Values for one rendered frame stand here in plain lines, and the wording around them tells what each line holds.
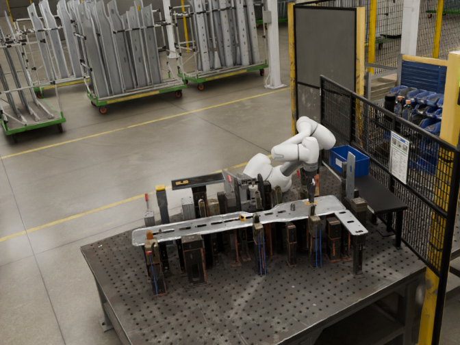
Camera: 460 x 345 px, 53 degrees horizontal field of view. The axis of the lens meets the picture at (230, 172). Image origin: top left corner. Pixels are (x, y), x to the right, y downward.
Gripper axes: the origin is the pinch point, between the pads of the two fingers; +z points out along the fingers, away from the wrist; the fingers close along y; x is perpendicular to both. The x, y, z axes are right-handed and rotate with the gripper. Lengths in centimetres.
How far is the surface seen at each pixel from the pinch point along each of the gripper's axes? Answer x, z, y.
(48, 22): -302, -54, -935
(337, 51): 116, -46, -232
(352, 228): 13.8, 6.6, 33.8
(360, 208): 26.5, 4.3, 16.8
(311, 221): -8.1, 3.5, 23.3
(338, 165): 35, -1, -39
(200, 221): -73, 7, -5
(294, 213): -13.3, 6.6, 5.9
